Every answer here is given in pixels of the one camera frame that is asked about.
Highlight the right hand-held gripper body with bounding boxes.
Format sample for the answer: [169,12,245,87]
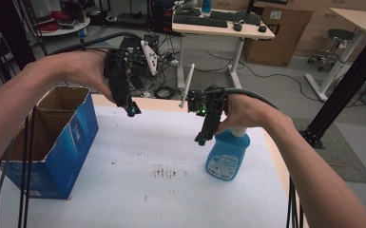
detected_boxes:
[178,63,229,135]

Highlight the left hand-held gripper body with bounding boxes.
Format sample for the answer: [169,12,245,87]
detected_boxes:
[104,39,159,108]

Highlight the blue spray bottle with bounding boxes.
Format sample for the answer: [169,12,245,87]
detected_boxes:
[204,126,252,182]

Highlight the blue cardboard box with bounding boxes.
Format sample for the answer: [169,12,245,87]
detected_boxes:
[0,85,100,200]

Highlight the person's right hand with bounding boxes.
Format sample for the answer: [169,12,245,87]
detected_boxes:
[214,92,288,137]

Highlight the person's left hand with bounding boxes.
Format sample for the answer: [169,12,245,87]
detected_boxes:
[55,49,116,105]

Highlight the white table cover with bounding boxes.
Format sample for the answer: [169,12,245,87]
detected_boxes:
[0,104,295,228]

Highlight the round white table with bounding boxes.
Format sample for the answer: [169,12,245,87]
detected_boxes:
[38,16,91,38]

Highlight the black computer tower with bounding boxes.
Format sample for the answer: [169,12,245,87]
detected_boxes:
[148,0,176,27]

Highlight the light wooden desk white legs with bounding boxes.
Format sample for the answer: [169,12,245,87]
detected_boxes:
[171,9,277,90]

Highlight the black keyboard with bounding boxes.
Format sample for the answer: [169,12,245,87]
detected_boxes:
[209,9,262,27]
[172,14,229,29]

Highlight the brown cardboard box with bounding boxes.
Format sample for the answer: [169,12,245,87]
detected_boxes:
[242,6,315,67]

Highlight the black metal stand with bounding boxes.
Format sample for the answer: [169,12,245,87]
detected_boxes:
[299,20,366,150]

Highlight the grey floor mat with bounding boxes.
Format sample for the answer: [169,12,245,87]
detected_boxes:
[292,117,366,185]

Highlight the black round stool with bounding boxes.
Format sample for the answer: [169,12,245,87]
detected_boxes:
[307,28,356,72]

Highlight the white standing desk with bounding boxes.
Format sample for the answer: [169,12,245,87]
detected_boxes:
[304,7,366,104]

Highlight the coiled black cable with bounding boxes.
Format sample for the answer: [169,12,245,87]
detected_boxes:
[154,85,176,100]

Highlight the grey right gripper cable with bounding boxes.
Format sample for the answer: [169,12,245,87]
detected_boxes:
[202,87,280,111]

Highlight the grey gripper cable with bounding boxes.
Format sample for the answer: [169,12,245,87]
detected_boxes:
[48,31,142,57]
[202,87,280,111]

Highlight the grey left gripper cable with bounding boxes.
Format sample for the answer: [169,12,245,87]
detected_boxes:
[48,31,142,57]

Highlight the long black floor cable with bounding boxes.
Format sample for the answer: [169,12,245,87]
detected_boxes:
[240,61,321,103]

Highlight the red cable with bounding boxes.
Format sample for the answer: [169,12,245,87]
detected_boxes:
[35,10,67,33]

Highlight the black hanging cable bundle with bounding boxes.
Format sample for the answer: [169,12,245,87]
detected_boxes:
[285,176,304,228]
[0,106,38,228]

